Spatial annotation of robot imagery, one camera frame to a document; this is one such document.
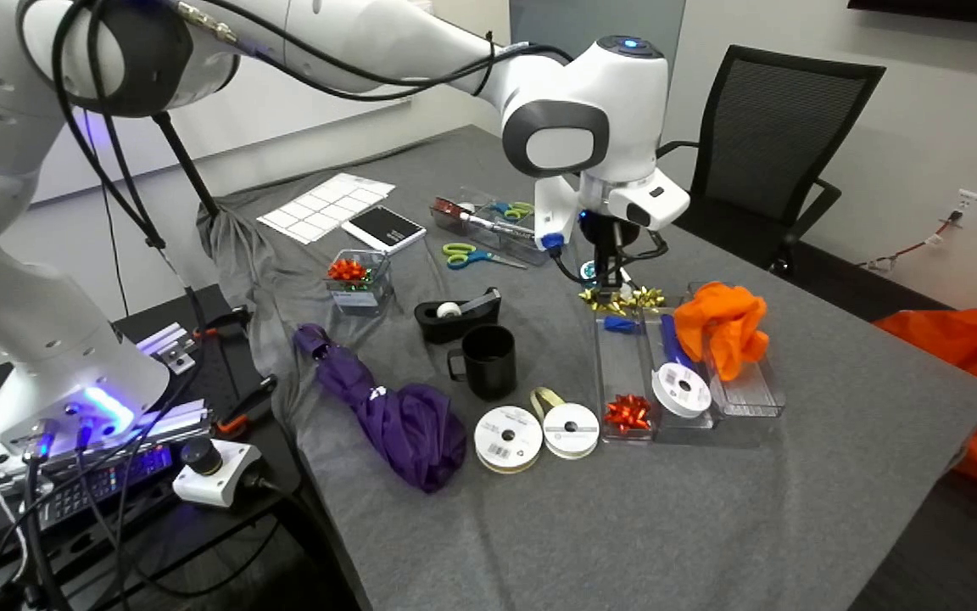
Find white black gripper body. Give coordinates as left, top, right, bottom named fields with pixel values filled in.
left=532, top=169, right=692, bottom=255

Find gold gift bow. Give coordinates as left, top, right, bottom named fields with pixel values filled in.
left=634, top=284, right=668, bottom=313
left=580, top=288, right=631, bottom=313

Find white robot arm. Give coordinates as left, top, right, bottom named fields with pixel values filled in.
left=0, top=0, right=689, bottom=456

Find gold gift bow on table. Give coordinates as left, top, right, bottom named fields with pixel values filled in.
left=634, top=284, right=668, bottom=313

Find red gift bow in organizer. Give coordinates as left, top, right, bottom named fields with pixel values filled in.
left=605, top=395, right=656, bottom=435

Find white ribbon spool with gold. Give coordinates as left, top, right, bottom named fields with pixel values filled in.
left=528, top=389, right=600, bottom=461

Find small clear storage container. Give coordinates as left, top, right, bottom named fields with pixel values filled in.
left=325, top=248, right=389, bottom=313

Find red bow in small container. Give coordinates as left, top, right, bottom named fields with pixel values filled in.
left=329, top=260, right=368, bottom=284

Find blue item in organizer slot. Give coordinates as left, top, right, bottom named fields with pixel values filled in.
left=600, top=317, right=642, bottom=332

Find green scissors in tray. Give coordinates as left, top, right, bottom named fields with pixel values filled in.
left=488, top=202, right=532, bottom=223

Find long clear tray with tools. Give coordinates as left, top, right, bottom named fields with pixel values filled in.
left=431, top=196, right=542, bottom=265

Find orange cloth in organizer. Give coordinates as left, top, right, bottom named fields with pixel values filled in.
left=670, top=282, right=770, bottom=381

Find clear three-slot organizer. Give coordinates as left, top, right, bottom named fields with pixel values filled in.
left=594, top=313, right=784, bottom=446

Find green blue scissors on table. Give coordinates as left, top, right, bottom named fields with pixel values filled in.
left=442, top=243, right=514, bottom=272

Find white ribbon spool in organizer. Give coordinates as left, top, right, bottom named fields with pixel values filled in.
left=650, top=363, right=711, bottom=420

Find black mug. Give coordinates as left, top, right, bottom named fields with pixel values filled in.
left=444, top=326, right=514, bottom=402

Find black tape dispenser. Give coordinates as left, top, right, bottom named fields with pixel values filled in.
left=412, top=288, right=502, bottom=342

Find black mesh office chair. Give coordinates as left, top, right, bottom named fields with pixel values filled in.
left=659, top=46, right=886, bottom=277

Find white ribbon spool left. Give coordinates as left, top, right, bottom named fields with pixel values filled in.
left=475, top=408, right=542, bottom=477

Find grey table cloth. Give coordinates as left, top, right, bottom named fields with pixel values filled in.
left=194, top=124, right=977, bottom=611

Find purple folded cloth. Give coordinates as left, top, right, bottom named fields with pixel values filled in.
left=290, top=326, right=467, bottom=492

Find white label sticker sheet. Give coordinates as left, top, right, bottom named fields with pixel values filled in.
left=262, top=175, right=389, bottom=245

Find black tripod pole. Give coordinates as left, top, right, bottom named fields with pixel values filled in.
left=151, top=112, right=219, bottom=222

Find blue handled tool in organizer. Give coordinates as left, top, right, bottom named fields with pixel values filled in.
left=659, top=317, right=689, bottom=367

